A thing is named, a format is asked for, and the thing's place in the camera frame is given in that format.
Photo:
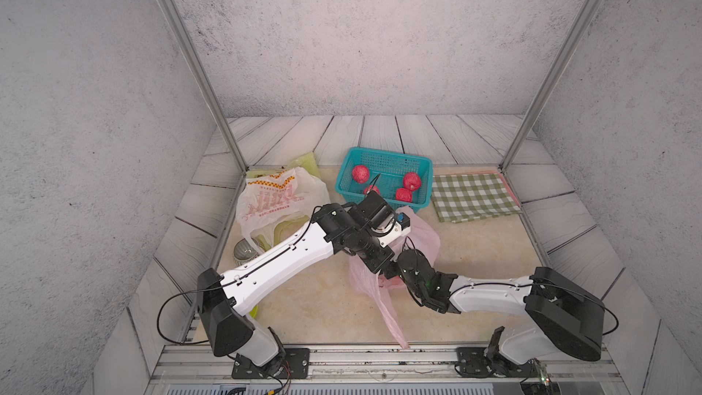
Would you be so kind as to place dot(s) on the left aluminium frame post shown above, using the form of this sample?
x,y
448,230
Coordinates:
x,y
178,28

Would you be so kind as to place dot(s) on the green checkered cloth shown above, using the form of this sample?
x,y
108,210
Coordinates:
x,y
472,197

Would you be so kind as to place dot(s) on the right aluminium frame post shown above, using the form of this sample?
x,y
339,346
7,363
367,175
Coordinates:
x,y
578,28

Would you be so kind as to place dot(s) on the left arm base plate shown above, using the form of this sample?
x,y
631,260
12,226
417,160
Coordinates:
x,y
293,363

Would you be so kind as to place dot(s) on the teal plastic basket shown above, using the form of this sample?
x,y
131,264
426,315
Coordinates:
x,y
389,168

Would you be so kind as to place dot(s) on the white plastic bag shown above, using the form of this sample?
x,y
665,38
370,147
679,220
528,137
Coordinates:
x,y
277,200

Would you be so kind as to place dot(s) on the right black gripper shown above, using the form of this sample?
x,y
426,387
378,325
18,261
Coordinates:
x,y
388,272

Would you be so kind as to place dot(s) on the aluminium frame post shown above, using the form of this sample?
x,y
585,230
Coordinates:
x,y
578,28
178,28

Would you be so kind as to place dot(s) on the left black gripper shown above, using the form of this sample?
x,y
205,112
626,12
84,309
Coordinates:
x,y
386,256

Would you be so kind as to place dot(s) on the yellow-green avocado plastic bag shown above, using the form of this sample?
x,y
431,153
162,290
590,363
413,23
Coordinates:
x,y
296,167

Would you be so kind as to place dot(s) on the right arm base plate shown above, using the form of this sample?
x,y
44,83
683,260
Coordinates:
x,y
472,362

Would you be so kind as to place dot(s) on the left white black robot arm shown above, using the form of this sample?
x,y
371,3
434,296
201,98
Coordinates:
x,y
224,301

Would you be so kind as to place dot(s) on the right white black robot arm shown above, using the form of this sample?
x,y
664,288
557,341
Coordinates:
x,y
561,315

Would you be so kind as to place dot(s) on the pink strawberry plastic bag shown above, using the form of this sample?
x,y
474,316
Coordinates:
x,y
416,255

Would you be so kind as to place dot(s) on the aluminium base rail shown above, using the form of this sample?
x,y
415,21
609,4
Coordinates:
x,y
376,364

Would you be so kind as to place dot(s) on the red apple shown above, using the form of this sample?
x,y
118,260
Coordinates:
x,y
412,181
404,195
360,174
371,188

